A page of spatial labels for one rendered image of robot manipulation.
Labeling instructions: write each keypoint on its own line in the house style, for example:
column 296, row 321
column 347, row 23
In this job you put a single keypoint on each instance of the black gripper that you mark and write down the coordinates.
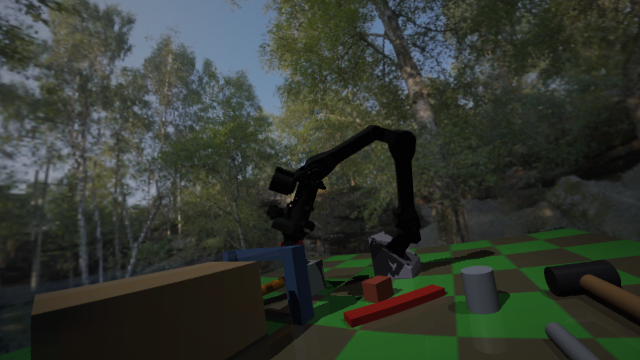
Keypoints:
column 298, row 220

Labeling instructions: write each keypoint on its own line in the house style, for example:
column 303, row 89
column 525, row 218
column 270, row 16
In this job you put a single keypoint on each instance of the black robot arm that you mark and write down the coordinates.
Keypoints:
column 402, row 147

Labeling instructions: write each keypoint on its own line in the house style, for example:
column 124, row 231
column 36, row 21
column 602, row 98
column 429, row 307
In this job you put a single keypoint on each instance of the black mallet with brown wooden handle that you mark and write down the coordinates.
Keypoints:
column 597, row 277

